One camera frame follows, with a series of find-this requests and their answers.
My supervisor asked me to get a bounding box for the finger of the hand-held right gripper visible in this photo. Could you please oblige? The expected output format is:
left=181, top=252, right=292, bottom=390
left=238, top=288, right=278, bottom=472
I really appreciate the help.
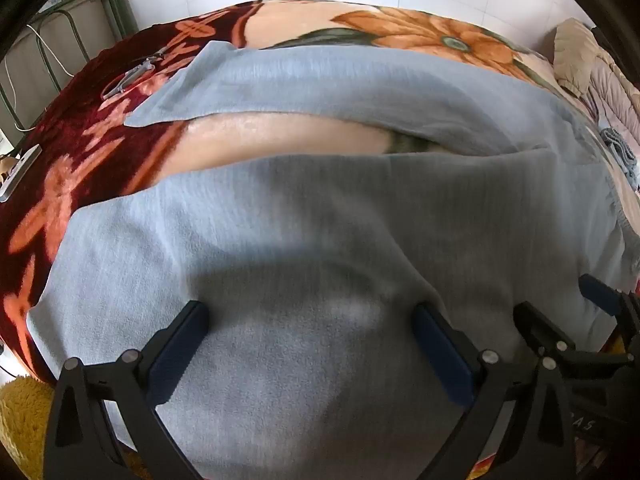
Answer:
left=578, top=273, right=640, bottom=358
left=513, top=301, right=577, bottom=363

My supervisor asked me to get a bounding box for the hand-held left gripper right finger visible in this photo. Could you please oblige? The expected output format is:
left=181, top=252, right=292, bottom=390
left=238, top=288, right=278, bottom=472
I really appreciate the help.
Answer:
left=411, top=303, right=593, bottom=480

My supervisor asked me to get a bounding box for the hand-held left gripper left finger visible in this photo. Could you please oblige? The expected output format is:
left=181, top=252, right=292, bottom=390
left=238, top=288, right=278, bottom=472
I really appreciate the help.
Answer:
left=44, top=300, right=209, bottom=480

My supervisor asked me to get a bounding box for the grey sweater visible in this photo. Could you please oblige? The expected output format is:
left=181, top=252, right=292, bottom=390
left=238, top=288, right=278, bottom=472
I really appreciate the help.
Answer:
left=39, top=40, right=632, bottom=480

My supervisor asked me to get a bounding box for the light blue cloth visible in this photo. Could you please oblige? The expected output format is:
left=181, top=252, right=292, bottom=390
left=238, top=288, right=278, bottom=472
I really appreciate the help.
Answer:
left=599, top=127, right=640, bottom=192

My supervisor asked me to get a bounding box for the yellow fuzzy rug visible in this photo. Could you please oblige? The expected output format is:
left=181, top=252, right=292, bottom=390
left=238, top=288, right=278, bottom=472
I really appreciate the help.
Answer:
left=0, top=374, right=57, bottom=480

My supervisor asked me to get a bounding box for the pink quilt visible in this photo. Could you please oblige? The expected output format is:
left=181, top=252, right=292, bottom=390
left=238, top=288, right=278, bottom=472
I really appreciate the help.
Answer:
left=586, top=49, right=640, bottom=163

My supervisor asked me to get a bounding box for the floral printed blanket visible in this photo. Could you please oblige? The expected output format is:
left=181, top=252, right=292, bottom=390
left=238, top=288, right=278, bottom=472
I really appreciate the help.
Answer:
left=0, top=0, right=640, bottom=480

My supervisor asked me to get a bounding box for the beige pillow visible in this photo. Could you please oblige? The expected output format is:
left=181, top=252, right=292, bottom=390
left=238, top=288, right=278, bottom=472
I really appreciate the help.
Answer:
left=551, top=17, right=612, bottom=97

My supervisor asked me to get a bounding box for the white power strip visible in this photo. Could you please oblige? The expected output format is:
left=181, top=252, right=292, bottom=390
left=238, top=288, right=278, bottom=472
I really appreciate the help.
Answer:
left=0, top=146, right=42, bottom=204

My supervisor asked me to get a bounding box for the white cable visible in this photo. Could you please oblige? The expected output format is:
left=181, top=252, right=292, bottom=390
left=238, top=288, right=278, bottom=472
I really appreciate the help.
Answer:
left=4, top=22, right=76, bottom=133

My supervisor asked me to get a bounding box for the green metal bed frame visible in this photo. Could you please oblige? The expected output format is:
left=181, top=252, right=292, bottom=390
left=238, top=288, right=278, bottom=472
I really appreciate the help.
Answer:
left=0, top=0, right=140, bottom=158

